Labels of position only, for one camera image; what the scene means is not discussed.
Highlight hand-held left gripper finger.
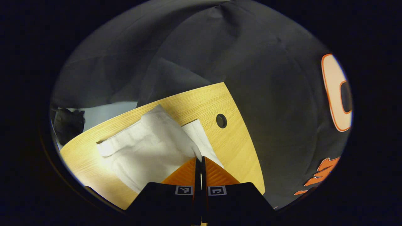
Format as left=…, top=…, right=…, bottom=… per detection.
left=126, top=157, right=202, bottom=225
left=202, top=156, right=275, bottom=224

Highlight white jeans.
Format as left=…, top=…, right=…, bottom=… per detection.
left=96, top=105, right=225, bottom=194

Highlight black backdrop cloth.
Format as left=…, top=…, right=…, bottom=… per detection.
left=50, top=0, right=353, bottom=209

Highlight dark cloth bundle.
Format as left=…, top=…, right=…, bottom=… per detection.
left=53, top=108, right=86, bottom=146

